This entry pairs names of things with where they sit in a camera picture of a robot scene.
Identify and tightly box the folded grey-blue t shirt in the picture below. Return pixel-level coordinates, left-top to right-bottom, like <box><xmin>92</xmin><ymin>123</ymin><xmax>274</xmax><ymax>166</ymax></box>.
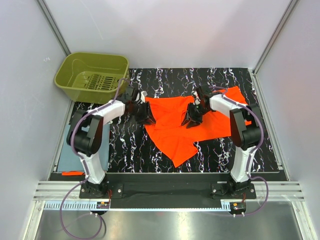
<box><xmin>57</xmin><ymin>124</ymin><xmax>110</xmax><ymax>173</ymax></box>

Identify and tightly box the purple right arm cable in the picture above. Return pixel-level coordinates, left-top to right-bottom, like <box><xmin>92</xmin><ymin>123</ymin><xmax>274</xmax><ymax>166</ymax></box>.
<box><xmin>209</xmin><ymin>86</ymin><xmax>270</xmax><ymax>218</ymax></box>

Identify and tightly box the right aluminium frame post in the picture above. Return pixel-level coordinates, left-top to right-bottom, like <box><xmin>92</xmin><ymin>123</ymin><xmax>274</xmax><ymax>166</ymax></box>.
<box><xmin>252</xmin><ymin>0</ymin><xmax>300</xmax><ymax>75</ymax></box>

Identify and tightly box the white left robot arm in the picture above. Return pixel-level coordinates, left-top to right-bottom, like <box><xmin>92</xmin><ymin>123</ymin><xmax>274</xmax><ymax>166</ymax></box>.
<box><xmin>66</xmin><ymin>86</ymin><xmax>156</xmax><ymax>198</ymax></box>

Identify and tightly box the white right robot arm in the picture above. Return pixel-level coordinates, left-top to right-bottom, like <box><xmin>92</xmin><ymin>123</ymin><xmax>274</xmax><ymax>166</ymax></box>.
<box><xmin>181</xmin><ymin>85</ymin><xmax>264</xmax><ymax>199</ymax></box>

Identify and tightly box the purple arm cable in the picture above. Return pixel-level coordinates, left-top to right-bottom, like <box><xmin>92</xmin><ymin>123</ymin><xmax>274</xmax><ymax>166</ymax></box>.
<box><xmin>59</xmin><ymin>77</ymin><xmax>131</xmax><ymax>238</ymax></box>
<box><xmin>209</xmin><ymin>86</ymin><xmax>270</xmax><ymax>218</ymax></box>

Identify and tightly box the orange t shirt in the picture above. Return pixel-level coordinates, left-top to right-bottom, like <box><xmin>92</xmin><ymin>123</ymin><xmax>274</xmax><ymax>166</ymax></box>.
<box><xmin>144</xmin><ymin>96</ymin><xmax>231</xmax><ymax>167</ymax></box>

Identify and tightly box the black marble pattern mat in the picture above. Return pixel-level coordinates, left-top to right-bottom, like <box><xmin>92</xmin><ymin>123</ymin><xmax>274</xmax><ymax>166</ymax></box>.
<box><xmin>67</xmin><ymin>67</ymin><xmax>280</xmax><ymax>174</ymax></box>

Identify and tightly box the aluminium front rail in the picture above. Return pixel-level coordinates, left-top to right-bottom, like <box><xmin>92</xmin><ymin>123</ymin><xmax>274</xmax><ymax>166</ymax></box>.
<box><xmin>34</xmin><ymin>181</ymin><xmax>304</xmax><ymax>202</ymax></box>

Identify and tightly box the folded orange t shirt underneath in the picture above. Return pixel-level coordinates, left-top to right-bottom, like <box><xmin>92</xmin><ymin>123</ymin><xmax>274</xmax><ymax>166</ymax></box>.
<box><xmin>61</xmin><ymin>171</ymin><xmax>85</xmax><ymax>177</ymax></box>

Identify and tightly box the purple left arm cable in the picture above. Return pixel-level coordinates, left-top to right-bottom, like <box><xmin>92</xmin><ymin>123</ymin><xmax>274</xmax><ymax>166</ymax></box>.
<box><xmin>59</xmin><ymin>77</ymin><xmax>131</xmax><ymax>238</ymax></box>

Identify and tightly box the olive green plastic basket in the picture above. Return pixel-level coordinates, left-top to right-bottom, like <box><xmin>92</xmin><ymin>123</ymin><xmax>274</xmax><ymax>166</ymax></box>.
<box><xmin>54</xmin><ymin>52</ymin><xmax>130</xmax><ymax>105</ymax></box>

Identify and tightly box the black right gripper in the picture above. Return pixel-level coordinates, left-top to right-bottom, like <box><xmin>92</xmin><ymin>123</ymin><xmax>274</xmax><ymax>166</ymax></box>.
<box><xmin>181</xmin><ymin>102</ymin><xmax>211</xmax><ymax>129</ymax></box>

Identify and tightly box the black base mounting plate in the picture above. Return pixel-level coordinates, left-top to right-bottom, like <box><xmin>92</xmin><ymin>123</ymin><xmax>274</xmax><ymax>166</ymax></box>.
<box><xmin>79</xmin><ymin>173</ymin><xmax>257</xmax><ymax>210</ymax></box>

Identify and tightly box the aluminium frame post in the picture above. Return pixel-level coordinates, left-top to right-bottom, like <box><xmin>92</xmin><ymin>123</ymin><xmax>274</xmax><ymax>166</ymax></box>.
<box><xmin>252</xmin><ymin>0</ymin><xmax>300</xmax><ymax>75</ymax></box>
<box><xmin>35</xmin><ymin>0</ymin><xmax>71</xmax><ymax>56</ymax></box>

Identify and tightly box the left aluminium frame post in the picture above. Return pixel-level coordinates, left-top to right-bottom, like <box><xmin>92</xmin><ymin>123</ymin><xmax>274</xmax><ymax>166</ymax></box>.
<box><xmin>35</xmin><ymin>0</ymin><xmax>71</xmax><ymax>56</ymax></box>

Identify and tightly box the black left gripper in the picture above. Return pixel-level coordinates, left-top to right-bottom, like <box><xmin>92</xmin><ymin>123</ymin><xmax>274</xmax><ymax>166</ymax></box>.
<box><xmin>128</xmin><ymin>101</ymin><xmax>156</xmax><ymax>126</ymax></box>

